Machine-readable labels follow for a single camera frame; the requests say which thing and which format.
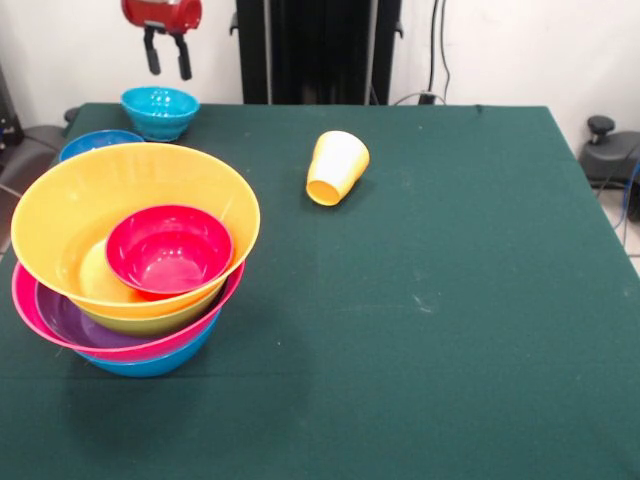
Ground small red bowl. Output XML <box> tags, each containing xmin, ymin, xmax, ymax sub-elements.
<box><xmin>104</xmin><ymin>203</ymin><xmax>235</xmax><ymax>302</ymax></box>

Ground large light blue bowl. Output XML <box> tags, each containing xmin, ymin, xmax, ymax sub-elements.
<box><xmin>74</xmin><ymin>309</ymin><xmax>222</xmax><ymax>379</ymax></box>

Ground large pink bowl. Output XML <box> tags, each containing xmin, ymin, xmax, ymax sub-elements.
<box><xmin>11</xmin><ymin>259</ymin><xmax>247</xmax><ymax>364</ymax></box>

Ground large orange bowl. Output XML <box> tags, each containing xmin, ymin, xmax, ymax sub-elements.
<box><xmin>10</xmin><ymin>142</ymin><xmax>262</xmax><ymax>321</ymax></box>

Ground small dark blue bowl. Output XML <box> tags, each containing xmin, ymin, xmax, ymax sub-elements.
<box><xmin>58</xmin><ymin>129</ymin><xmax>146</xmax><ymax>163</ymax></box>

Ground purple bowl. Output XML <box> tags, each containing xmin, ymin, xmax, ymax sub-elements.
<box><xmin>34</xmin><ymin>282</ymin><xmax>151</xmax><ymax>350</ymax></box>

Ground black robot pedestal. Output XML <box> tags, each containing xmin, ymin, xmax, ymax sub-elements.
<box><xmin>229</xmin><ymin>0</ymin><xmax>419</xmax><ymax>106</ymax></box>

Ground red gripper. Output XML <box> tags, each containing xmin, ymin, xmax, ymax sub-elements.
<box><xmin>120</xmin><ymin>0</ymin><xmax>204</xmax><ymax>82</ymax></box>

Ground small light blue bowl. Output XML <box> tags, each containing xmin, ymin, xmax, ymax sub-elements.
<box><xmin>119</xmin><ymin>86</ymin><xmax>202</xmax><ymax>143</ymax></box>

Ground black wall cable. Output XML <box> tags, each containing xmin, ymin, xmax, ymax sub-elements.
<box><xmin>389</xmin><ymin>0</ymin><xmax>454</xmax><ymax>106</ymax></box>

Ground green bowl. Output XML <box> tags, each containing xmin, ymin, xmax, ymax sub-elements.
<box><xmin>79</xmin><ymin>294</ymin><xmax>224</xmax><ymax>338</ymax></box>

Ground yellow cup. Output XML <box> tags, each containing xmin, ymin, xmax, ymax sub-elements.
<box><xmin>305</xmin><ymin>130</ymin><xmax>372</xmax><ymax>208</ymax></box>

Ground black knobbed device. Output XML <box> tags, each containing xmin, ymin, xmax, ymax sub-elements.
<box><xmin>578</xmin><ymin>115</ymin><xmax>640</xmax><ymax>224</ymax></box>

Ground dark green tablecloth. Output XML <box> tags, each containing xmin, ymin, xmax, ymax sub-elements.
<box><xmin>0</xmin><ymin>102</ymin><xmax>640</xmax><ymax>480</ymax></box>

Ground black chair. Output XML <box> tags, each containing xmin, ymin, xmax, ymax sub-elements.
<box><xmin>0</xmin><ymin>62</ymin><xmax>69</xmax><ymax>204</ymax></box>

